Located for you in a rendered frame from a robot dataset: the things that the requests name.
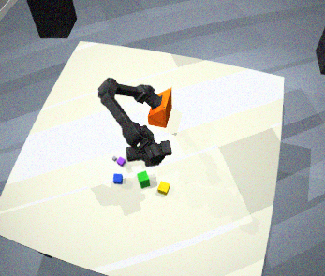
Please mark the yellow block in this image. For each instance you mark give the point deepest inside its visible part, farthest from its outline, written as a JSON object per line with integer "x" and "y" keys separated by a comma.
{"x": 163, "y": 188}

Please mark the small purple block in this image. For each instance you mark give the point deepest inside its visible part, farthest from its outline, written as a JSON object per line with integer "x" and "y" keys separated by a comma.
{"x": 121, "y": 161}

